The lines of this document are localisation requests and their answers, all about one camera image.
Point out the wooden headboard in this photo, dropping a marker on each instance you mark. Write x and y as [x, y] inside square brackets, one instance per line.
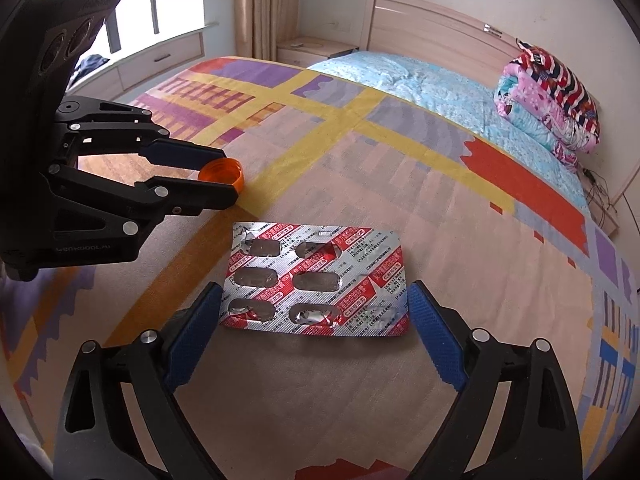
[425, 15]

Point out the light blue floral quilt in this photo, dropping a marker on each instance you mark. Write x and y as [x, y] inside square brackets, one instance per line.
[400, 75]

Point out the wooden nightstand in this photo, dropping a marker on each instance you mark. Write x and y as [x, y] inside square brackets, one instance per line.
[315, 50]

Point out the dark blue cloth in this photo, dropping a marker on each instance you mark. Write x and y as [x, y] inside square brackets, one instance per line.
[92, 65]

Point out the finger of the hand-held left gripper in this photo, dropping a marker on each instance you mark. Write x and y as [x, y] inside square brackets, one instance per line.
[175, 154]
[200, 195]

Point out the pink floral folded quilt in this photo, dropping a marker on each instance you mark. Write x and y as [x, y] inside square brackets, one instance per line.
[530, 95]

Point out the beige curtain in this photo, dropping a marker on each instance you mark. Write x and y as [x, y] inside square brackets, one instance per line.
[270, 5]

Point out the orange bottle cap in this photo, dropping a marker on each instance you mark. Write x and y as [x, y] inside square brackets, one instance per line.
[230, 172]

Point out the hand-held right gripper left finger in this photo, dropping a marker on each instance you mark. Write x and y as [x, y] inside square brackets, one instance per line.
[195, 330]

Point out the red silver blister pack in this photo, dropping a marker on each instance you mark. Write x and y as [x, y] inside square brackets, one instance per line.
[350, 260]

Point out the striped folded quilt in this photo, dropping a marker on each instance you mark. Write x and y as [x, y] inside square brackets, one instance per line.
[565, 80]

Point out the wooden window bench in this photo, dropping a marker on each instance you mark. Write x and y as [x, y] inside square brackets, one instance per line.
[165, 55]

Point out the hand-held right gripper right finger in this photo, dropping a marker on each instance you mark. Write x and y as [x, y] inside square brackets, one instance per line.
[435, 335]

